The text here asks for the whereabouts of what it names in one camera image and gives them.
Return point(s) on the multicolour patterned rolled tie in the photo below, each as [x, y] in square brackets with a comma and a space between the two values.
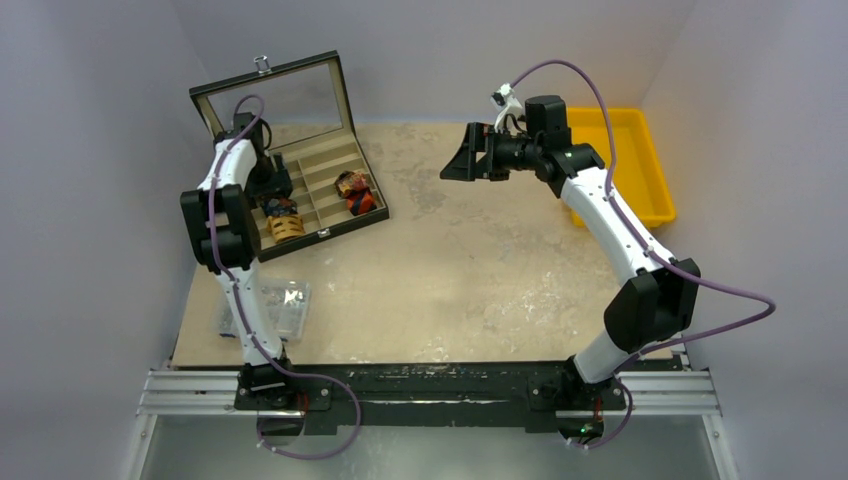
[350, 182]

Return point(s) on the yellow patterned rolled tie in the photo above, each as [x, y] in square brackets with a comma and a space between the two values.
[285, 227]

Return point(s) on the orange navy rolled tie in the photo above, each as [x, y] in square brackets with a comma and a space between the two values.
[361, 202]

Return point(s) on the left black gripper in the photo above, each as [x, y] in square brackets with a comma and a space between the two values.
[277, 183]

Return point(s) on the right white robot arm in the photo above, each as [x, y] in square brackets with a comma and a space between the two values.
[657, 291]

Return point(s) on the black tie display box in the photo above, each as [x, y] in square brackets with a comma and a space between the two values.
[306, 116]

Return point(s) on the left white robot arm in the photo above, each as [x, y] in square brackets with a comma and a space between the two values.
[225, 239]

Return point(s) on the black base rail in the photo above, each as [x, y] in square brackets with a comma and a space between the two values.
[538, 397]

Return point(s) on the clear plastic screw box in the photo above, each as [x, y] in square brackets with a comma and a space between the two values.
[287, 303]

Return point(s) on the brown floral tie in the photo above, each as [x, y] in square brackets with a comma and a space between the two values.
[278, 206]

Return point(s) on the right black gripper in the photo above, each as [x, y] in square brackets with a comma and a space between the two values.
[490, 153]

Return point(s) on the yellow plastic tray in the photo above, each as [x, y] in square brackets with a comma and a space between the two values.
[638, 174]

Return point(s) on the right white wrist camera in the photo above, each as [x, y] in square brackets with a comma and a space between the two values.
[506, 103]

